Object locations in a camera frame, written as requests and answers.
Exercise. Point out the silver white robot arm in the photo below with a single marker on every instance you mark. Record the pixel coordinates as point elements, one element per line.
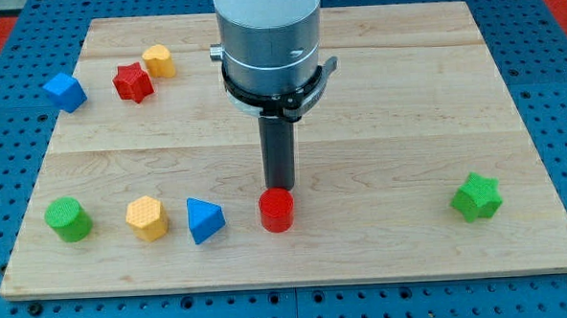
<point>269,46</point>

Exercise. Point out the red star block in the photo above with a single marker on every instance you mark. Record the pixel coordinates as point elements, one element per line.
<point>132,82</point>

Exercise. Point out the green star block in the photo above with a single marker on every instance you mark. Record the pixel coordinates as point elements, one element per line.
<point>477,197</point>

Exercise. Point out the blue cube block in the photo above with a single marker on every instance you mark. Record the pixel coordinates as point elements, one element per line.
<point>65,92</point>

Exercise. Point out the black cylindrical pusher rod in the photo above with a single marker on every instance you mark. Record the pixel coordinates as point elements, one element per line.
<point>277,147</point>

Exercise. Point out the red cylinder block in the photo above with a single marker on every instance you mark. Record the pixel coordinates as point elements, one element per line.
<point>276,209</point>

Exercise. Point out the blue triangle block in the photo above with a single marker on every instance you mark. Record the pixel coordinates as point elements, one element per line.
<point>205,218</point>

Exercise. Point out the wooden board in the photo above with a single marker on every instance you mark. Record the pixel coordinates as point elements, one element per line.
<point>415,104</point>

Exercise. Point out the yellow hexagon block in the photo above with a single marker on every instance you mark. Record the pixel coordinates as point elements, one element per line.
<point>147,218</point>

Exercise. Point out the yellow heart block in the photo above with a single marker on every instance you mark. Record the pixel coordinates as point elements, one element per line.
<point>158,61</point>

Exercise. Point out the green cylinder block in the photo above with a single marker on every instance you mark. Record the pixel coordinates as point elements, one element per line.
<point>68,219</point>

